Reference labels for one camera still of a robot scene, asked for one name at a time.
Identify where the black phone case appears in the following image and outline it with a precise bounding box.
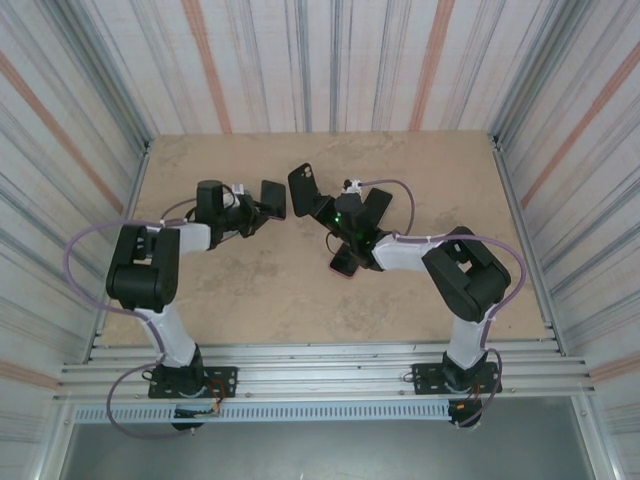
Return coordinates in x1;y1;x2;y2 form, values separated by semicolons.
286;161;322;218

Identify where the white-edged smartphone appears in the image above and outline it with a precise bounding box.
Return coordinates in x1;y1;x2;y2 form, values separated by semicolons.
359;187;395;225

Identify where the black phone red edge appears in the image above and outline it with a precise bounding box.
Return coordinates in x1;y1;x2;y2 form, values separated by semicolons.
328;247;362;280

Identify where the small electronics board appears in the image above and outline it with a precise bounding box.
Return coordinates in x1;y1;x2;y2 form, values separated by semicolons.
173;403;222;418

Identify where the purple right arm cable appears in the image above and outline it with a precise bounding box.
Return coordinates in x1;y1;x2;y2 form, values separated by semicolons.
357;178;529;430

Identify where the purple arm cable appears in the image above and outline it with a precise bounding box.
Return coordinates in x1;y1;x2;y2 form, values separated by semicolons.
64;197;201;441
357;178;529;430

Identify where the aluminium side rail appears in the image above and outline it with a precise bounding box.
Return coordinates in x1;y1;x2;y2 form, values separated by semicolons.
489;133;566;356
85;137;154;364

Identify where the aluminium rail frame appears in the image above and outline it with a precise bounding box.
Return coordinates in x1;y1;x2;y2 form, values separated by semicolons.
52;341;599;405

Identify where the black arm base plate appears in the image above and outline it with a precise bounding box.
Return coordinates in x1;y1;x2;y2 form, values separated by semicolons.
410;362;503;399
148;366;239;400

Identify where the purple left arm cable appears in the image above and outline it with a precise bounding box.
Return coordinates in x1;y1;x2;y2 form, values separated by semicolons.
64;197;201;441

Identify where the perforated grey cable tray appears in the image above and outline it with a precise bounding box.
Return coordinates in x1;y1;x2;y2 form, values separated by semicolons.
73;402;454;425

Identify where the black cable connector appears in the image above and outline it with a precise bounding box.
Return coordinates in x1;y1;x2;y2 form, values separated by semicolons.
448;399;484;430

